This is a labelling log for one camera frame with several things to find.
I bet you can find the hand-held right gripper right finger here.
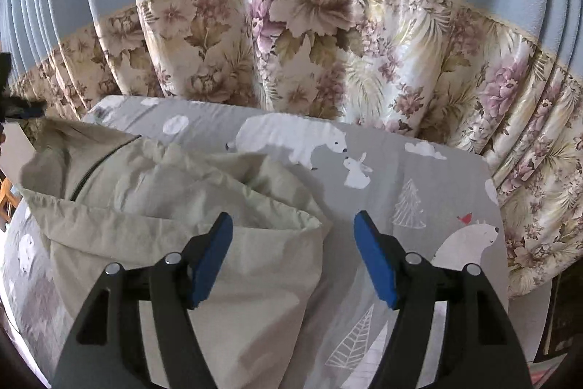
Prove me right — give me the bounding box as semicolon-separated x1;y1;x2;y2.
353;209;535;389

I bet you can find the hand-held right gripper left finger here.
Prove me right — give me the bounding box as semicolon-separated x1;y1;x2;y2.
51;211;235;389

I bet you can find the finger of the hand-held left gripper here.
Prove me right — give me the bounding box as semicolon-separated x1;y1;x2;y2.
0;96;47;121

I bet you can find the beige jacket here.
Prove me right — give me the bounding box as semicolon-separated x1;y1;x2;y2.
18;118;335;389

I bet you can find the white board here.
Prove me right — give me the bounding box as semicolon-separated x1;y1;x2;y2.
0;120;39;180

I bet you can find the wooden stool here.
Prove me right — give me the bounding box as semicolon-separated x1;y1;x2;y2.
0;177;21;232

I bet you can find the bed with grey printed sheet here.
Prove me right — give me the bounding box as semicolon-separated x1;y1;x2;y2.
2;95;508;389

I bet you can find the blue curtain with floral hem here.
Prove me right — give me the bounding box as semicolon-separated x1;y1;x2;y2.
0;0;583;299

